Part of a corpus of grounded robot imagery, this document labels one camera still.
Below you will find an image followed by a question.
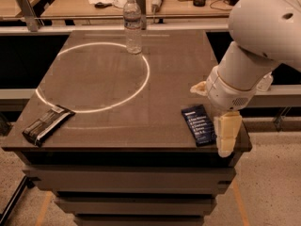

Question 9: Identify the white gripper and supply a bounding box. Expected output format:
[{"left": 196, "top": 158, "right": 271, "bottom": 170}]
[{"left": 190, "top": 66, "right": 255, "bottom": 157}]

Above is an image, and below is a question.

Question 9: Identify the blue rxbar blueberry packet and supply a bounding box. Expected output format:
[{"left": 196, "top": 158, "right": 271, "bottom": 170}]
[{"left": 182, "top": 105, "right": 216, "bottom": 147}]

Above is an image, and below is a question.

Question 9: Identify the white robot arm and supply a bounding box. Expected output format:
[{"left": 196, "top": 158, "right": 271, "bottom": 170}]
[{"left": 190, "top": 0, "right": 301, "bottom": 157}]

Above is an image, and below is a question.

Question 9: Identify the black rxbar chocolate packet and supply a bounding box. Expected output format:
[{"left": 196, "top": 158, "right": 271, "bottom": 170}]
[{"left": 23, "top": 105, "right": 75, "bottom": 147}]

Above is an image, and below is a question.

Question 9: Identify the clear sanitizer bottle right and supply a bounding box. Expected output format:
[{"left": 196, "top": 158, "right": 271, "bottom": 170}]
[{"left": 257, "top": 73, "right": 274, "bottom": 92}]

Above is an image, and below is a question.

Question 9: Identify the white handheld tool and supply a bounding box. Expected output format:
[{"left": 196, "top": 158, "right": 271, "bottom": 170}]
[{"left": 151, "top": 0, "right": 164, "bottom": 12}]

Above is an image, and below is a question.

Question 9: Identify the clear plastic water bottle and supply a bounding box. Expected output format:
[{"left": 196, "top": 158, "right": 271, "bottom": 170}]
[{"left": 123, "top": 0, "right": 142, "bottom": 55}]

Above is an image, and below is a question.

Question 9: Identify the grey drawer cabinet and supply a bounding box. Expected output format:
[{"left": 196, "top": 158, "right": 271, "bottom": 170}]
[{"left": 23, "top": 164, "right": 236, "bottom": 226}]

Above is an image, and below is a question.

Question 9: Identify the metal bracket middle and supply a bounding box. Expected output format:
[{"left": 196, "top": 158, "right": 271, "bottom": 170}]
[{"left": 136, "top": 0, "right": 147, "bottom": 30}]

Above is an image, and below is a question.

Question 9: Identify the metal bracket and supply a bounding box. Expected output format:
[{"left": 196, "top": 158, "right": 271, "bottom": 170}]
[
  {"left": 136, "top": 0, "right": 147, "bottom": 30},
  {"left": 16, "top": 0, "right": 40, "bottom": 32}
]

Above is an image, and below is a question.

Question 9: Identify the metal bracket left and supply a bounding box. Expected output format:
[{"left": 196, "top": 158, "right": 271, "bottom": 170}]
[{"left": 16, "top": 0, "right": 40, "bottom": 32}]

